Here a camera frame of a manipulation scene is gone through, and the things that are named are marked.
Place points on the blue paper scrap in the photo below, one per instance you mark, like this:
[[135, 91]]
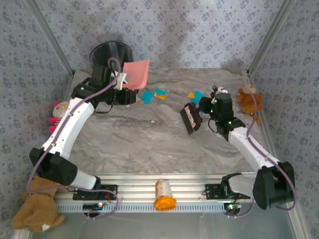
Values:
[[147, 95], [162, 91], [203, 112], [198, 95]]

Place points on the orange lid plastic jar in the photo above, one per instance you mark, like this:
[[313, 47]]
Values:
[[163, 191]]

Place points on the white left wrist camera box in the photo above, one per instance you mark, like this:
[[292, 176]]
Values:
[[122, 81]]

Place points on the pink plastic dustpan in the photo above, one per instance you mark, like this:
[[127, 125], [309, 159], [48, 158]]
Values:
[[137, 74]]

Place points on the yellow paper scrap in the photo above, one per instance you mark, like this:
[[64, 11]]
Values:
[[191, 95], [158, 95]]

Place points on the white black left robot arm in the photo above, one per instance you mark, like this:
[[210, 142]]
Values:
[[72, 124]]

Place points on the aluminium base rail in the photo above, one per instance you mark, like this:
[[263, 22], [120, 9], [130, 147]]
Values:
[[139, 189]]

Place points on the black doll face brush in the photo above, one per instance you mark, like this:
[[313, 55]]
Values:
[[190, 117]]

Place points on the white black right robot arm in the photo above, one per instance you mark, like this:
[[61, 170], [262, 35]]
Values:
[[246, 149]]

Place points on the brown monkey plush toy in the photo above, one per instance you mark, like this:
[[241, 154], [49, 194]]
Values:
[[249, 104]]

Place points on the small circuit board with LED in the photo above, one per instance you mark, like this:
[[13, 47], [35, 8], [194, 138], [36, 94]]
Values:
[[234, 206], [92, 206]]

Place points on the aluminium frame post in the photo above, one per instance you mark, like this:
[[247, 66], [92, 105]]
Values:
[[53, 42], [269, 37]]

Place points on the pink white plush doll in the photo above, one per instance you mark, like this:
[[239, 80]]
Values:
[[58, 109]]

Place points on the dark blue trash bin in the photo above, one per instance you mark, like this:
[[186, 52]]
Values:
[[109, 52]]

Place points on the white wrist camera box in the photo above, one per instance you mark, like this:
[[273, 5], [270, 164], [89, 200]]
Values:
[[122, 81], [220, 90]]

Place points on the tan dog plush toy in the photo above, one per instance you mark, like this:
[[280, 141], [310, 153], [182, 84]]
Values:
[[37, 209]]

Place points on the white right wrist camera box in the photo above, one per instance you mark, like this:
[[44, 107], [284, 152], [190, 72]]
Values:
[[220, 90]]

